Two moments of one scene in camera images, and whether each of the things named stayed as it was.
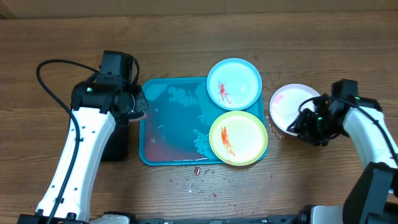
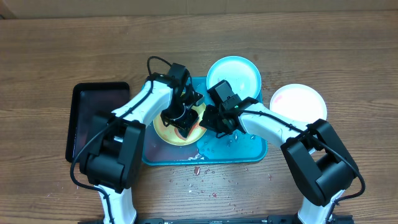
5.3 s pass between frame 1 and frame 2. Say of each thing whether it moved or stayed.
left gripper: moved
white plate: stayed
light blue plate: stayed
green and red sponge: moved
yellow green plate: moved
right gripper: moved
